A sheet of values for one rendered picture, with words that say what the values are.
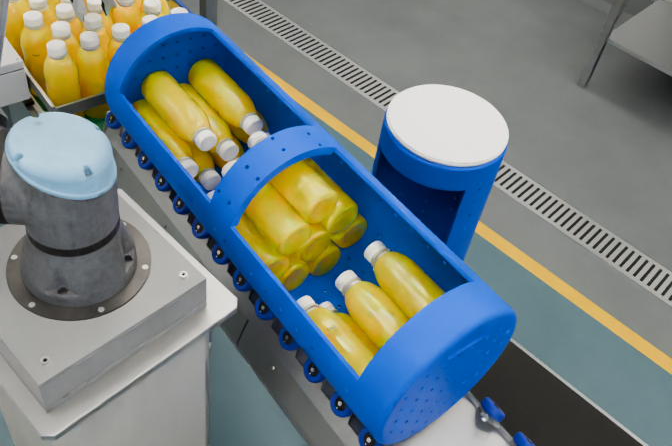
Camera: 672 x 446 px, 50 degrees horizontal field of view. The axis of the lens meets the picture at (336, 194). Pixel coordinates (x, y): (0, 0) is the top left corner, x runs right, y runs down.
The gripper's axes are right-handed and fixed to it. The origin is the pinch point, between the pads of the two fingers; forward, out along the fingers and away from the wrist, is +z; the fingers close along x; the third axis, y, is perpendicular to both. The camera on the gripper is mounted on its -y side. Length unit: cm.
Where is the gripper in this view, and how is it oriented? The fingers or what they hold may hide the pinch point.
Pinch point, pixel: (92, 12)
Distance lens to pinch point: 174.8
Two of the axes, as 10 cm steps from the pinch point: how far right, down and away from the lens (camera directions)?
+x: 7.9, -3.6, 5.0
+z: -1.2, 7.0, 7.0
